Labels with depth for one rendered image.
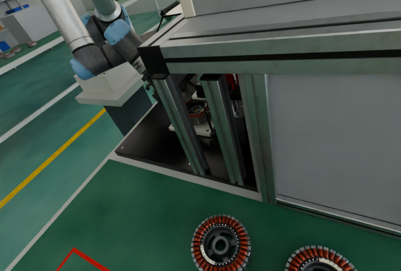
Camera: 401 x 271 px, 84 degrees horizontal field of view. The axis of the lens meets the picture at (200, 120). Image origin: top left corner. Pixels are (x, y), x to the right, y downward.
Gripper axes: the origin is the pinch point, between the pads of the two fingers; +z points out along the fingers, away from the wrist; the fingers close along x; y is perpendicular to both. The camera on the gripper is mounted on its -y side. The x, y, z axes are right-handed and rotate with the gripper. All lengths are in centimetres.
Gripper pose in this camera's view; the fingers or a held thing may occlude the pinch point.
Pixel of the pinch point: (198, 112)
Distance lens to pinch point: 71.7
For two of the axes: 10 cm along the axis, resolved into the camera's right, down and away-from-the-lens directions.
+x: -4.2, 6.6, -6.2
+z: 6.6, 7.0, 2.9
